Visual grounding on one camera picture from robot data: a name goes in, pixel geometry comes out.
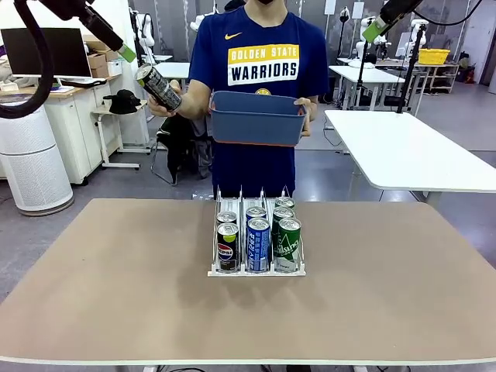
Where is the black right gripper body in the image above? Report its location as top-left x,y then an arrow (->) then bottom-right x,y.
385,0 -> 423,19

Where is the white round air purifier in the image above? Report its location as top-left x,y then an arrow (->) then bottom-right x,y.
0,92 -> 74,217

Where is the black studio light stand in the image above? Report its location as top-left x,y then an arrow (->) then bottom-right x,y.
339,6 -> 352,63

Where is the blue beverage can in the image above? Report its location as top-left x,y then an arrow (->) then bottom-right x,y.
246,216 -> 271,274
246,205 -> 268,222

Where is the wooden background table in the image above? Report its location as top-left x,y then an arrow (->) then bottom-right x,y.
412,61 -> 461,95

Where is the white rolling side table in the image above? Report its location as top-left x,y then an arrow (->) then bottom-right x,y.
91,99 -> 150,171

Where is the black jacket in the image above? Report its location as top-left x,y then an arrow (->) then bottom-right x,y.
157,114 -> 214,183

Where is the black computer monitor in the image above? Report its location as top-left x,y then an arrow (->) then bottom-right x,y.
0,26 -> 93,78

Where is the white wire can dispenser rack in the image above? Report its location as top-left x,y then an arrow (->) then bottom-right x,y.
207,184 -> 308,278

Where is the yellow plastic crate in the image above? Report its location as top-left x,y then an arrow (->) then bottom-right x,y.
418,48 -> 452,65

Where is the large white table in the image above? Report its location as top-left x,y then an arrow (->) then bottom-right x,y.
324,109 -> 496,208

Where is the person's right hand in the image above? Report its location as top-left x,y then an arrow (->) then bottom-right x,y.
147,81 -> 189,118

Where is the black cap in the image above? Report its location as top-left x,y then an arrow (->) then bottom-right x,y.
102,88 -> 143,115

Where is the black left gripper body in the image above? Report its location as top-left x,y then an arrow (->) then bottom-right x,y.
52,0 -> 98,24

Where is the white cabinet desk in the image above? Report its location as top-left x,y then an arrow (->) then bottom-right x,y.
0,75 -> 150,185

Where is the person's left hand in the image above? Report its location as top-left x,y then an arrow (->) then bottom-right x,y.
293,97 -> 318,136

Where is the blue plastic bin orange base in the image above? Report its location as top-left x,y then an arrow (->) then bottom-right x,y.
208,91 -> 308,147

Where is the thin black floor cable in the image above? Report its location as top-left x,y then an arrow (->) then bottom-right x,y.
323,126 -> 350,156

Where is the black corrugated cable hose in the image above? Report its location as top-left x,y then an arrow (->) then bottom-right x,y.
0,0 -> 55,119

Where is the person in blue Warriors shirt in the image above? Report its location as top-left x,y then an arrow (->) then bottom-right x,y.
188,0 -> 331,201

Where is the person's right forearm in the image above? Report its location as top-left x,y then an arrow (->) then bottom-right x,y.
180,79 -> 216,119

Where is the black pole stand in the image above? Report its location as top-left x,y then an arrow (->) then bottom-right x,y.
394,29 -> 427,114

